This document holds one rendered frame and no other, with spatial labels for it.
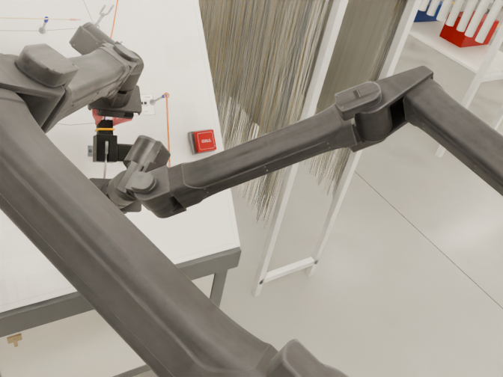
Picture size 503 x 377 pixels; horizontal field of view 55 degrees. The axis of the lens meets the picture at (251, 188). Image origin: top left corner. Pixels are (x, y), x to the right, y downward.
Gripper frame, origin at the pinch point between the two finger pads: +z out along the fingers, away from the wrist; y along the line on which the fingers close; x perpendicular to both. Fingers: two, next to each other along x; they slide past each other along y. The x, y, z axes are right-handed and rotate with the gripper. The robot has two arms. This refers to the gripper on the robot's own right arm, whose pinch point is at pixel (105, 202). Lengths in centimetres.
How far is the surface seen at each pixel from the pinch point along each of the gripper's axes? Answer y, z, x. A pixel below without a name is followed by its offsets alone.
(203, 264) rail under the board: -25.8, 9.5, 13.7
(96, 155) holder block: 2.5, -3.3, -9.1
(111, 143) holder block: -0.5, -4.2, -11.8
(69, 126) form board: 6.6, 4.1, -17.1
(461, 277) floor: -201, 74, 26
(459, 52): -263, 100, -124
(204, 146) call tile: -23.8, 1.0, -14.2
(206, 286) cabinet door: -32.5, 23.8, 19.6
